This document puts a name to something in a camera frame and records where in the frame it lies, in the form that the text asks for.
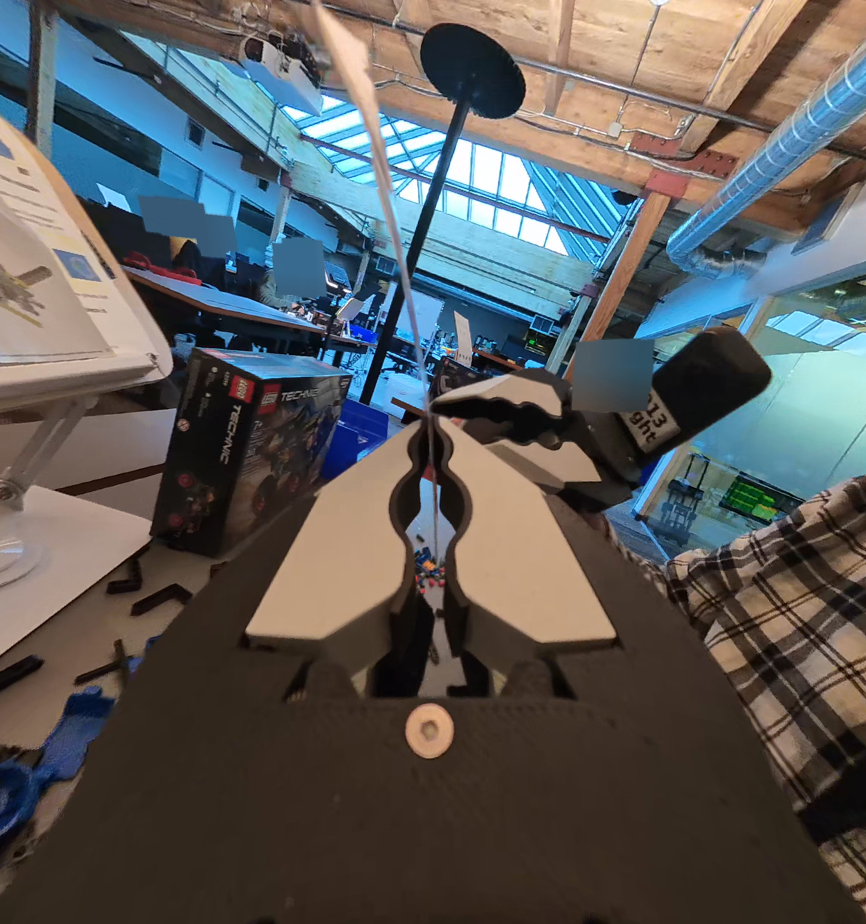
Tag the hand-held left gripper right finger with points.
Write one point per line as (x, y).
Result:
(541, 577)

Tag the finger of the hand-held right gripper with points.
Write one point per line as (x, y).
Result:
(505, 393)
(555, 462)

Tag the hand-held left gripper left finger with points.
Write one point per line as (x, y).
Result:
(317, 577)

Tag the toy sticker sheet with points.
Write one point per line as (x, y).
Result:
(353, 65)

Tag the toy instruction booklet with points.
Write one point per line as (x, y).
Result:
(35, 289)

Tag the person's right forearm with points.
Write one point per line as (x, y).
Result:
(693, 585)

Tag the grey desk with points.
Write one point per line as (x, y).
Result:
(93, 621)

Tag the dark cardboard box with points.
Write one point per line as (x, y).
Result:
(451, 372)

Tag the pile of small toy pins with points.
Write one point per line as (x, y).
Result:
(425, 570)

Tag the whiteboard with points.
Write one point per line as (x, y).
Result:
(422, 314)

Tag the black wheeled cart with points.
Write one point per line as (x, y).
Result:
(682, 505)

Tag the blue storage bin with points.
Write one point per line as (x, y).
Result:
(353, 440)

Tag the toy truck set box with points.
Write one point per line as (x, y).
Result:
(223, 447)

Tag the pile of black toy beams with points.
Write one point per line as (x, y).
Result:
(158, 599)

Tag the white book stand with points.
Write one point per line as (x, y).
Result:
(64, 548)

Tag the blue arched toy panel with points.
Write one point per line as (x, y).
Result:
(79, 736)

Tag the black vertical pole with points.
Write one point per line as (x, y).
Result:
(472, 72)

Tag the red bag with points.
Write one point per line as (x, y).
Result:
(158, 268)

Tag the white ceiling projector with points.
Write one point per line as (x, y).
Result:
(288, 79)

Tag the silver ventilation duct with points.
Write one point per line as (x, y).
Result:
(765, 166)

